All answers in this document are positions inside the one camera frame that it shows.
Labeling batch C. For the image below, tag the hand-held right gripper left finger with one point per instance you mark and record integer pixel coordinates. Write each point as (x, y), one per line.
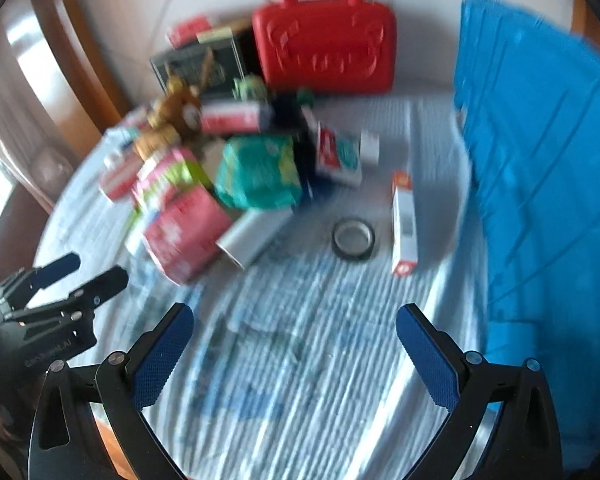
(157, 365)

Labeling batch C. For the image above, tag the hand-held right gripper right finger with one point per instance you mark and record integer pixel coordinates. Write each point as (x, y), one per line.
(430, 360)

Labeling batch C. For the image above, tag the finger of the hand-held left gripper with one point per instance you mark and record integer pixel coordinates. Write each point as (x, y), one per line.
(100, 285)
(55, 266)

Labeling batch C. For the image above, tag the blue plastic container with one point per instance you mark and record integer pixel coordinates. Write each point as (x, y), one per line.
(540, 185)

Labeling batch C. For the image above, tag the pink box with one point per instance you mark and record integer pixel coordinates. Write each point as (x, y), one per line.
(185, 235)

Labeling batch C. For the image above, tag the red white box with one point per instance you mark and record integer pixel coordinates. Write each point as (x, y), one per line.
(120, 177)
(232, 117)

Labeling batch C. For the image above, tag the pink green packet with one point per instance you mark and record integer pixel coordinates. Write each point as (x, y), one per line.
(167, 175)

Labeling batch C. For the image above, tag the blue white striped bedsheet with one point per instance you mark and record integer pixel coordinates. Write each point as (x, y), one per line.
(290, 360)

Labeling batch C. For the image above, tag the orange white long box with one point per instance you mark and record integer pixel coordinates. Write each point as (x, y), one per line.
(404, 225)

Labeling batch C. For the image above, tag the black tape roll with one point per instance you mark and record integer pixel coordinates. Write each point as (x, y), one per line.
(341, 250)

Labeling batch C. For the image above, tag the sheer curtain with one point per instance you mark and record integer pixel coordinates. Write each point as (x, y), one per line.
(15, 110)

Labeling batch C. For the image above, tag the brown plush bear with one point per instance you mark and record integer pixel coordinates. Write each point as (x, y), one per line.
(180, 110)

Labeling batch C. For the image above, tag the teal soft packet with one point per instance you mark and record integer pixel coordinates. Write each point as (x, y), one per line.
(260, 172)

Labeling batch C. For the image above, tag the red teal box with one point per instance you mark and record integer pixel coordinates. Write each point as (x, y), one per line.
(337, 155)

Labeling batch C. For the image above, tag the dark blue cloth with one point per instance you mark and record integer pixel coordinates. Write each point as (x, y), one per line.
(307, 165)

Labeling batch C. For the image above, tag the black gift box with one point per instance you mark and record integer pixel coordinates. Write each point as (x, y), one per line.
(190, 70)

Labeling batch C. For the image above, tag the small green toy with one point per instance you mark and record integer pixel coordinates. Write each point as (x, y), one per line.
(250, 89)

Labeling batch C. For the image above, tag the red packet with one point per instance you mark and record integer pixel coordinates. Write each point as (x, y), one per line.
(187, 32)

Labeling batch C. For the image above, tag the pale yellow flat box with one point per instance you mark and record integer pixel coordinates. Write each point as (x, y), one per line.
(220, 34)

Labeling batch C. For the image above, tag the red hard carry case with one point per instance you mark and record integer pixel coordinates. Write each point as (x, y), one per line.
(325, 50)

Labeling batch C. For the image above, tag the wooden bed frame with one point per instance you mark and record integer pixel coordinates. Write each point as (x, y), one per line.
(75, 45)

